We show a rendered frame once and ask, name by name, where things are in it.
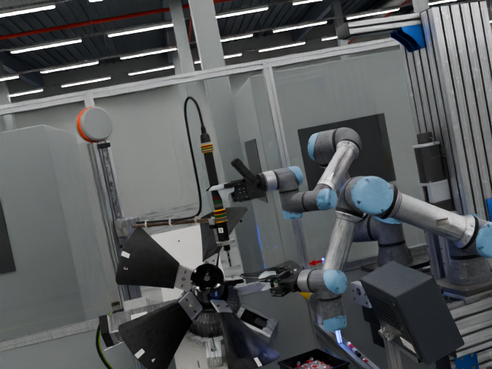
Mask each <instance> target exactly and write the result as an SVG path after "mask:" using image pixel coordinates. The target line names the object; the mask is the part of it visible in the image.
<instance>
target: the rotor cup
mask: <svg viewBox="0 0 492 369"><path fill-rule="evenodd" d="M205 276H210V280H208V281H205V279H204V277H205ZM190 284H191V290H190V291H191V292H192V293H193V295H194V296H195V298H196V299H197V300H198V301H199V303H200V304H201V306H202V310H201V312H205V313H212V312H215V311H216V310H215V309H214V308H213V306H212V304H211V303H210V301H209V300H211V299H219V300H224V301H225V302H227V300H228V286H226V285H225V283H224V275H223V272H222V270H221V269H220V268H219V267H218V266H216V265H214V264H202V265H200V266H197V267H196V268H195V269H194V270H193V272H192V274H191V276H190ZM195 290H196V292H197V295H195ZM215 292H217V296H215Z"/></svg>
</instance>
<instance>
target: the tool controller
mask: <svg viewBox="0 0 492 369"><path fill-rule="evenodd" d="M359 280H360V282H361V284H362V288H363V289H364V291H365V293H366V295H367V297H368V299H369V302H370V303H371V306H372V308H373V310H374V312H375V314H376V317H377V318H378V320H379V323H380V325H381V327H382V329H380V330H379V331H378V333H379V335H380V336H381V337H382V338H383V337H384V338H385V340H386V341H387V342H389V341H391V340H392V341H393V342H395V343H397V344H398V345H399V346H400V347H402V348H403V349H405V350H407V352H409V353H410V354H412V355H414V356H415V357H416V358H417V359H419V360H421V361H422V362H424V363H425V364H426V365H430V364H432V363H433V362H435V361H437V360H439V359H441V358H442V357H444V356H446V355H448V354H449V353H451V352H453V351H454V350H456V349H459V348H460V347H461V346H463V345H464V344H465V343H464V341H463V338H462V337H461V334H460V332H459V330H458V328H457V325H456V323H455V321H454V319H453V317H452V314H451V312H450V310H449V308H448V307H447V303H446V302H445V300H444V297H443V296H442V294H444V291H443V289H442V287H441V286H440V285H438V284H437V282H436V280H435V278H434V277H433V276H431V275H427V274H425V273H423V272H420V271H417V270H415V269H412V268H409V267H407V266H404V265H402V264H398V263H395V262H394V261H391V262H389V263H387V264H385V265H384V266H381V267H379V268H378V269H376V270H374V271H372V272H370V273H368V274H367V275H365V276H363V277H361V278H360V279H359Z"/></svg>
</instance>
